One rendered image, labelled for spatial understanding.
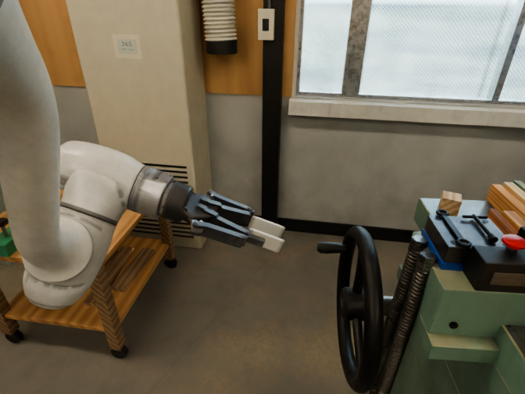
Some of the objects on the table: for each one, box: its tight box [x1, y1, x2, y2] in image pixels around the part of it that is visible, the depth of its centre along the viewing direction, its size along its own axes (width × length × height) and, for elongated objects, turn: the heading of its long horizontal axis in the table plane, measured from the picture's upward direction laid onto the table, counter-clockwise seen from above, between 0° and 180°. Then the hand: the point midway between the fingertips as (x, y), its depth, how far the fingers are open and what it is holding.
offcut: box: [438, 191, 462, 217], centre depth 74 cm, size 4×4×4 cm
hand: (266, 234), depth 69 cm, fingers open, 4 cm apart
